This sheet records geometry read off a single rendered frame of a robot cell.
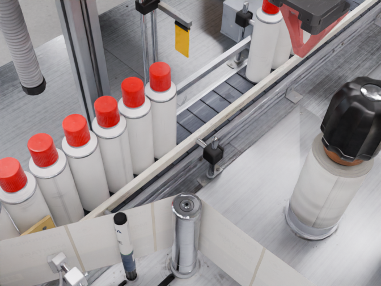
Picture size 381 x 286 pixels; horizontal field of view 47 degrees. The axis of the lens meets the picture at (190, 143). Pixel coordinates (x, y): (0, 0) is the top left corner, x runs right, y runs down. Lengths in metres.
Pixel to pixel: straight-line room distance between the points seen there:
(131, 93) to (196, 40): 0.51
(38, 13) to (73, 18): 2.04
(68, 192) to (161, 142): 0.19
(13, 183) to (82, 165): 0.11
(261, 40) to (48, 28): 1.86
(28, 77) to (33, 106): 0.36
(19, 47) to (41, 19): 2.07
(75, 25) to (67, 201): 0.26
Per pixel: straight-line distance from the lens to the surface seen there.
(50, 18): 2.68
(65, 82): 1.05
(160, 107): 0.70
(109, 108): 0.63
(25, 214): 0.65
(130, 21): 1.20
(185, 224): 0.56
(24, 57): 0.63
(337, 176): 0.62
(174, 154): 0.78
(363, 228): 0.81
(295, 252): 0.75
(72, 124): 0.62
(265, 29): 0.87
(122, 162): 0.71
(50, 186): 0.65
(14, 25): 0.60
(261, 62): 0.92
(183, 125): 0.87
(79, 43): 0.73
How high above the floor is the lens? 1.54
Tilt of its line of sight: 52 degrees down
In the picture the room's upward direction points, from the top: 3 degrees clockwise
